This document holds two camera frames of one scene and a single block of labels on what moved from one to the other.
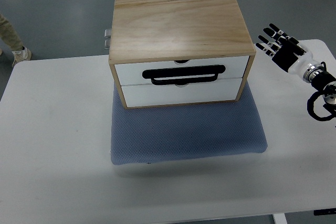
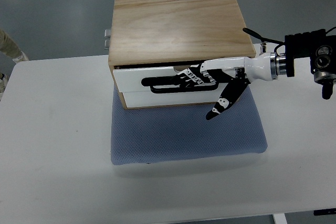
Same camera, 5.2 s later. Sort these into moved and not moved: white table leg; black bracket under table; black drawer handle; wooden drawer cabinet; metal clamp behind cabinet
Moved: black drawer handle
Not moved: white table leg; black bracket under table; metal clamp behind cabinet; wooden drawer cabinet
